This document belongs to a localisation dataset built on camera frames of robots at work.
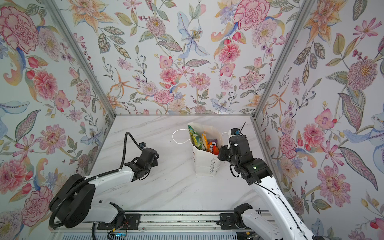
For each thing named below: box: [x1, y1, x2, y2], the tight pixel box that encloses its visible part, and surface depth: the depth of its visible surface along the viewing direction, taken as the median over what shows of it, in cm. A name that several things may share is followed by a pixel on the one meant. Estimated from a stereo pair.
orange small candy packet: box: [201, 131, 208, 151], surface depth 83 cm
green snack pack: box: [187, 125, 206, 151], surface depth 80 cm
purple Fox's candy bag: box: [208, 138, 218, 146], surface depth 88 cm
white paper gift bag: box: [172, 122, 224, 177], surface depth 82 cm
